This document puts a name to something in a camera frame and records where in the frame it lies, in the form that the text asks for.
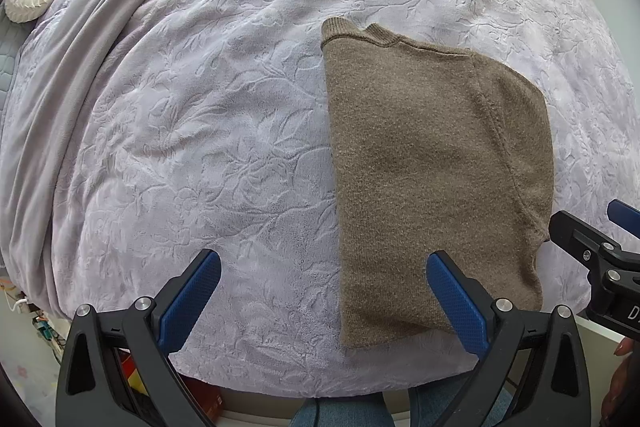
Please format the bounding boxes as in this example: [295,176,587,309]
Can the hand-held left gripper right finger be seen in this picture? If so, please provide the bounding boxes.
[422,250,592,427]

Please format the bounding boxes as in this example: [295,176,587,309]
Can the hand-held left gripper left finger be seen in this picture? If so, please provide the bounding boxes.
[55,248,222,427]

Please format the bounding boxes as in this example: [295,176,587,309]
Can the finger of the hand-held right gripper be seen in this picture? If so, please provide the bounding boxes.
[549,210,621,267]
[607,199,640,240]

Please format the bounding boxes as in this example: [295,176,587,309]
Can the brown knit sweater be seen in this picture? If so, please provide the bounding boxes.
[320,17,556,350]

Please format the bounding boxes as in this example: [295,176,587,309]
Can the person's right hand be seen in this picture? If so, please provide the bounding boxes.
[600,337,640,423]

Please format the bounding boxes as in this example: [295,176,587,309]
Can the red box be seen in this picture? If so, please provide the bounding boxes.
[182,374,226,423]

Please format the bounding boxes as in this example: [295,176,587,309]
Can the person's blue jeans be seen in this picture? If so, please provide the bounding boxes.
[290,389,516,427]

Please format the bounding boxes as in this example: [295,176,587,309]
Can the lavender embossed blanket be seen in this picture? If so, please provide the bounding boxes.
[50,0,640,400]

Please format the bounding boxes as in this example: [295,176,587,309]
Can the grey bed sheet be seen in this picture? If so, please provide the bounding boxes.
[0,0,236,313]

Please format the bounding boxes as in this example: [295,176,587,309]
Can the grey quilted mattress pad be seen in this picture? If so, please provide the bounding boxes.
[0,0,98,108]

